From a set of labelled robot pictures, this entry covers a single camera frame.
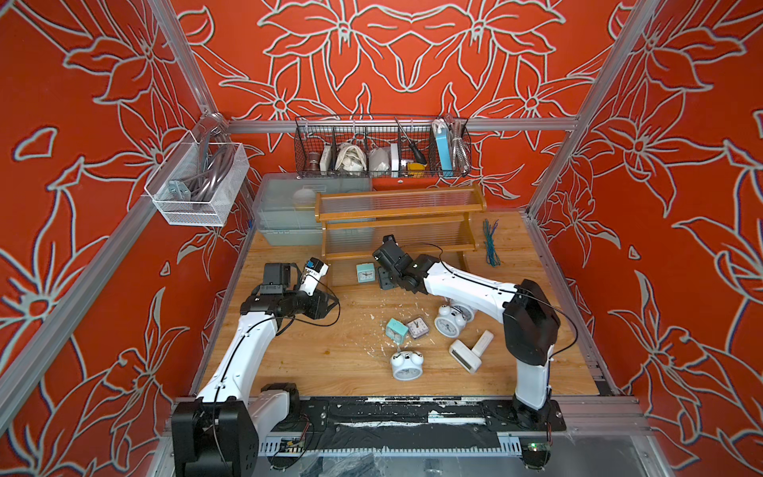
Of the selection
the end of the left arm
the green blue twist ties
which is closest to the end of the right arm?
the end of the left arm

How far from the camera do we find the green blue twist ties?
1.06m

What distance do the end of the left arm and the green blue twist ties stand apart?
0.68 meters

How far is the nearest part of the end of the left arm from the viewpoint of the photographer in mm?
589
